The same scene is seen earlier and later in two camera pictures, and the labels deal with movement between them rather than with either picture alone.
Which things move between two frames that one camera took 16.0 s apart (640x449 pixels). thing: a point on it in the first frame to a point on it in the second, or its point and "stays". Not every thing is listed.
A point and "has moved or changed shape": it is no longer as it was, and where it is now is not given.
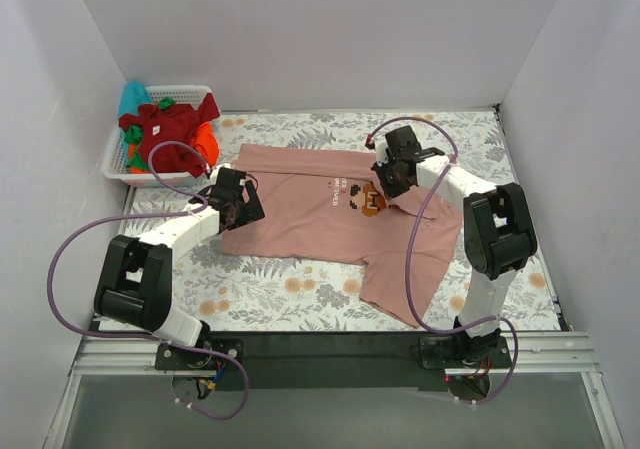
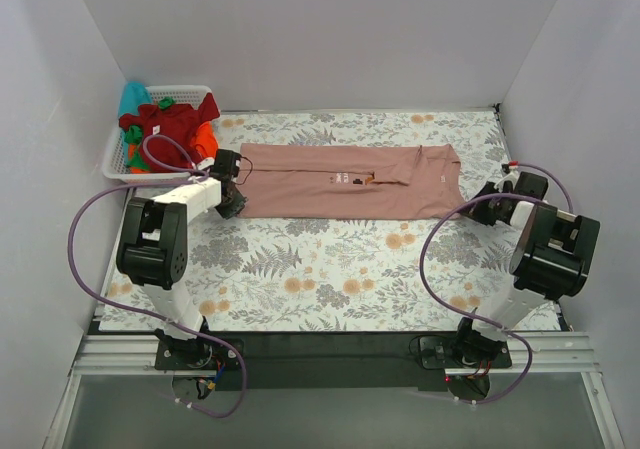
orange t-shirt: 205,143 stays
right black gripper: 388,178 to 484,207
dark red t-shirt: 171,122 stays
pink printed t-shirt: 330,208 has moved or changed shape
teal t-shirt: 133,94 stays
